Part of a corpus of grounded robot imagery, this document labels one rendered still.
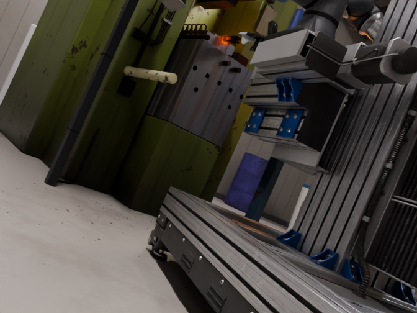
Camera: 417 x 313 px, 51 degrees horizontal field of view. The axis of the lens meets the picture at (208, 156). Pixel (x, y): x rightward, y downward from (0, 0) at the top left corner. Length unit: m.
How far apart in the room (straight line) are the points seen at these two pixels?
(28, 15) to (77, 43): 3.34
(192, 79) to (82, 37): 0.74
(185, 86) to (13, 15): 4.00
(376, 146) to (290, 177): 5.67
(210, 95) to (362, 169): 1.24
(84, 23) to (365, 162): 1.87
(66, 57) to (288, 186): 4.86
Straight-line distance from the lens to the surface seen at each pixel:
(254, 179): 5.80
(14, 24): 5.94
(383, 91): 1.29
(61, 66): 2.62
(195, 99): 2.24
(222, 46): 2.38
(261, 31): 2.71
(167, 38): 2.36
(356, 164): 1.23
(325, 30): 1.44
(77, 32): 2.64
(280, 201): 6.84
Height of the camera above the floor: 0.33
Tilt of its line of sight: 1 degrees up
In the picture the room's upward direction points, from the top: 24 degrees clockwise
